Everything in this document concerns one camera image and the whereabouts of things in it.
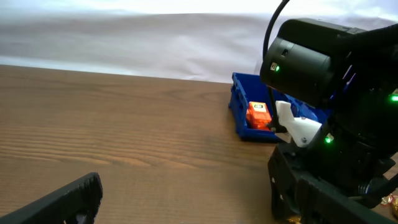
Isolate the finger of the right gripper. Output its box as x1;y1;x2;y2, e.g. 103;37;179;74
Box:
269;175;301;220
349;174;398;208

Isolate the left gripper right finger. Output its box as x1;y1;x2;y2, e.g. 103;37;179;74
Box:
297;175;398;224

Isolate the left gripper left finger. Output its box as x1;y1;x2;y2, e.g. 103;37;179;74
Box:
0;172;103;224

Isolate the orange candy box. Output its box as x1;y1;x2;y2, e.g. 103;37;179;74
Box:
246;101;274;124
248;118;275;131

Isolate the blue tray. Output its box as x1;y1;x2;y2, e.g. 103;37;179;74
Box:
228;72;331;144

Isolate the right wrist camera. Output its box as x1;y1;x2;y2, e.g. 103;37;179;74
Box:
275;100;323;148

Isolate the black cable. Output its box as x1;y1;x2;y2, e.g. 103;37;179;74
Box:
262;0;292;133

